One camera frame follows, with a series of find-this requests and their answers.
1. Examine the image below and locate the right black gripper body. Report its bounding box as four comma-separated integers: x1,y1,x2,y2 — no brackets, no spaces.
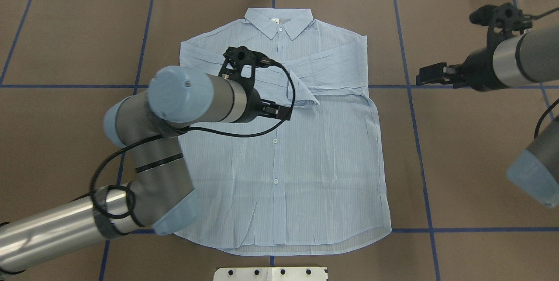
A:
445,52,494,92

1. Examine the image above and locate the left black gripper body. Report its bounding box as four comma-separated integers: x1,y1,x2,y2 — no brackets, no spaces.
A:
249,89,292,122

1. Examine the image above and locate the light blue button shirt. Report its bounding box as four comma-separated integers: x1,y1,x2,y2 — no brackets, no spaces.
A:
176,8,393,256

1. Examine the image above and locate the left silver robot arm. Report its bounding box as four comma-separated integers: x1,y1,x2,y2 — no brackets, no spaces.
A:
1,66,296,280

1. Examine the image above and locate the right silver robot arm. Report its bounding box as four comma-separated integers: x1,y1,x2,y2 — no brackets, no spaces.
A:
408,86,558,227

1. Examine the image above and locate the white central pillar with base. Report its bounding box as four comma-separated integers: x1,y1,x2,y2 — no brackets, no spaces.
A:
213,267,329,281

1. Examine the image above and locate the brown paper table cover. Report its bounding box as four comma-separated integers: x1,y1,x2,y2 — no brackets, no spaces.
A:
0,0,559,281

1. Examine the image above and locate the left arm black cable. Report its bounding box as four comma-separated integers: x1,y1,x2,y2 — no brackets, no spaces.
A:
90,60,297,229

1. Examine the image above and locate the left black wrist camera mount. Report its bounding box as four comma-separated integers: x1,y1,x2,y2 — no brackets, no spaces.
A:
218,46,276,92

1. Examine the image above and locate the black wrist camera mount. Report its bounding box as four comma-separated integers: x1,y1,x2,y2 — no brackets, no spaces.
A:
469,3,534,47
218,46,276,92

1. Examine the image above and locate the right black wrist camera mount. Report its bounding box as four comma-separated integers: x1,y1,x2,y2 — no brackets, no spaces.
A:
469,3,534,47

